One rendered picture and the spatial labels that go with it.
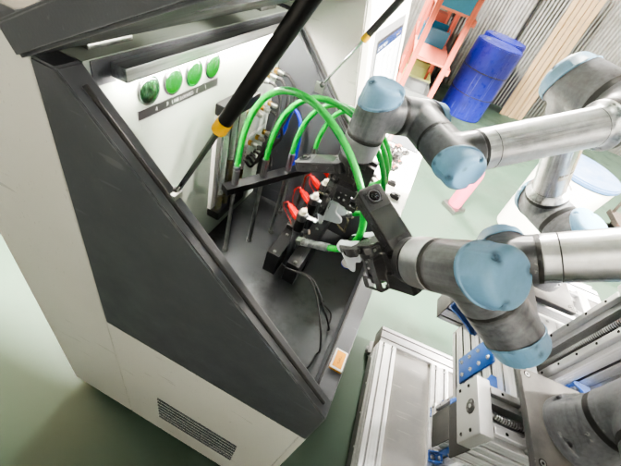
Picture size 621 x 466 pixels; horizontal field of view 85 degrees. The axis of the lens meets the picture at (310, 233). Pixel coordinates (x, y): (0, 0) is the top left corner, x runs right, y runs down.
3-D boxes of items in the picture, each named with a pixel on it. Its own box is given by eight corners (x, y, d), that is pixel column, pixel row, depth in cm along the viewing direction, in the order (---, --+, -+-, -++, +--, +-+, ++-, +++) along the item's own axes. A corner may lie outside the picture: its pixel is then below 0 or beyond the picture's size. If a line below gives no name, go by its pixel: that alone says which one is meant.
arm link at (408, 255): (409, 250, 45) (454, 227, 48) (388, 246, 49) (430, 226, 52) (423, 300, 46) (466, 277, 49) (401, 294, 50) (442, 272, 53)
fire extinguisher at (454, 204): (462, 205, 327) (497, 161, 291) (463, 219, 311) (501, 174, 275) (441, 197, 328) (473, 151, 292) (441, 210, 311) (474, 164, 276)
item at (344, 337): (311, 423, 84) (332, 401, 73) (296, 414, 84) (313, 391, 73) (374, 262, 128) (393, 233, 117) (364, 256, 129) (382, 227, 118)
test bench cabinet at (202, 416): (253, 492, 135) (305, 441, 81) (132, 417, 141) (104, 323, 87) (319, 347, 186) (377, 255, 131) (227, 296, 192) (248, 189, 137)
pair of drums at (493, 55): (484, 102, 577) (524, 41, 510) (490, 132, 484) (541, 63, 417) (441, 84, 580) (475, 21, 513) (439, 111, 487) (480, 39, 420)
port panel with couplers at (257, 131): (250, 163, 106) (269, 61, 85) (241, 158, 107) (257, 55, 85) (270, 146, 116) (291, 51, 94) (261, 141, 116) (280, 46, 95)
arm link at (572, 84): (537, 241, 107) (591, 92, 65) (507, 209, 117) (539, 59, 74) (575, 226, 106) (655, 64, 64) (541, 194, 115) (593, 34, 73)
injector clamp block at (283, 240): (286, 298, 102) (299, 267, 92) (258, 282, 103) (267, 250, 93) (326, 232, 126) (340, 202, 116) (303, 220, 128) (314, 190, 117)
